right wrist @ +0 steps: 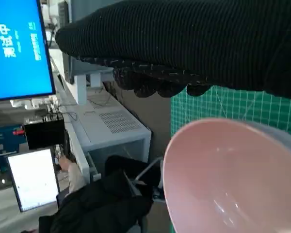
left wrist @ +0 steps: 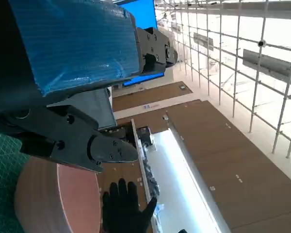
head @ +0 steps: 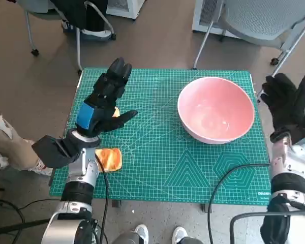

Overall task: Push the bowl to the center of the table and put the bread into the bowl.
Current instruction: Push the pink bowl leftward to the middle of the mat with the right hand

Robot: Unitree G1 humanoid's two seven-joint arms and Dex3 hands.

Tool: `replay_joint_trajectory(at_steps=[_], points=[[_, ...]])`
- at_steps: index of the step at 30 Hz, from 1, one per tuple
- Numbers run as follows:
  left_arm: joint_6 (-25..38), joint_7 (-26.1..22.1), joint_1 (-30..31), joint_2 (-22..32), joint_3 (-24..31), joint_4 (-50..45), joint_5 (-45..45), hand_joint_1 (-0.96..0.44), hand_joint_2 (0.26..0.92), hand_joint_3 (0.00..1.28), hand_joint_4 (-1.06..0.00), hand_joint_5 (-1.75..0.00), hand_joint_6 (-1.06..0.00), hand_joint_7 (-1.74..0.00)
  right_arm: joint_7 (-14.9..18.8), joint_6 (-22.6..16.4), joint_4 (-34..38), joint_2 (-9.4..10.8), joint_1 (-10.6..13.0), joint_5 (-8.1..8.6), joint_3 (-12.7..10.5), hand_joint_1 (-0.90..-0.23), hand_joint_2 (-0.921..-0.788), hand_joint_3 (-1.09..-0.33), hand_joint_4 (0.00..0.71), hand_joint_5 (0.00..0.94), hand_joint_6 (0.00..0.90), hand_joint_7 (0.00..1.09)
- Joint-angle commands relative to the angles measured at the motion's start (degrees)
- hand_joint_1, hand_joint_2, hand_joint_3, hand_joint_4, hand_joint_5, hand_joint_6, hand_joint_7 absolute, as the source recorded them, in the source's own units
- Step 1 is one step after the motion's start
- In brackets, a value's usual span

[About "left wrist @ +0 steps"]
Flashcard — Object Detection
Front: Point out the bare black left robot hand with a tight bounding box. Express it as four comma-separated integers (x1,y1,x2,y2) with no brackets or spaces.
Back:
0,0,179,173

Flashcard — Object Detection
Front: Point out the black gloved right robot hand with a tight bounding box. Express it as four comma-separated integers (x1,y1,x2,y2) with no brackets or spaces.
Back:
101,178,158,233

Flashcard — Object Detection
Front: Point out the pink bowl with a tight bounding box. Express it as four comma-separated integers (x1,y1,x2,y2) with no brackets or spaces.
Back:
14,156,102,233

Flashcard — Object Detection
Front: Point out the monitor with blue screen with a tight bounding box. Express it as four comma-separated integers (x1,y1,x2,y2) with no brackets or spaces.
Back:
117,0,166,87

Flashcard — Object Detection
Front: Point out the green cutting mat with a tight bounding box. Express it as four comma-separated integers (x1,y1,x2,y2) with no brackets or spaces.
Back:
0,132,31,233

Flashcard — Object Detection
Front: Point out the grey ceiling light panel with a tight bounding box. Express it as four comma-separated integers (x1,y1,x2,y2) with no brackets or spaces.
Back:
242,48,291,86
193,32,214,51

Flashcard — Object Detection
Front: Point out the white pipe grid frame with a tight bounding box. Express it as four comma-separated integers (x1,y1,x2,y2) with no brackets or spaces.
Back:
155,0,291,160

